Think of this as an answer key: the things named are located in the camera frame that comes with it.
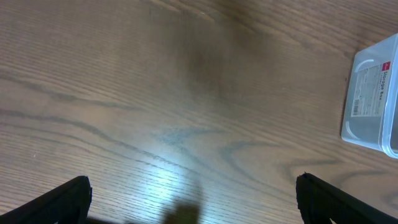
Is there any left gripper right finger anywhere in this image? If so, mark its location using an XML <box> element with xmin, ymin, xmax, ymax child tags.
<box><xmin>296</xmin><ymin>173</ymin><xmax>397</xmax><ymax>224</ymax></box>

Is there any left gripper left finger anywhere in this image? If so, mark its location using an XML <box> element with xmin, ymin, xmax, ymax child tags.
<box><xmin>1</xmin><ymin>175</ymin><xmax>92</xmax><ymax>224</ymax></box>

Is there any clear plastic storage container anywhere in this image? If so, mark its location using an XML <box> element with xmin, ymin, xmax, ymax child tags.
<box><xmin>341</xmin><ymin>34</ymin><xmax>397</xmax><ymax>159</ymax></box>

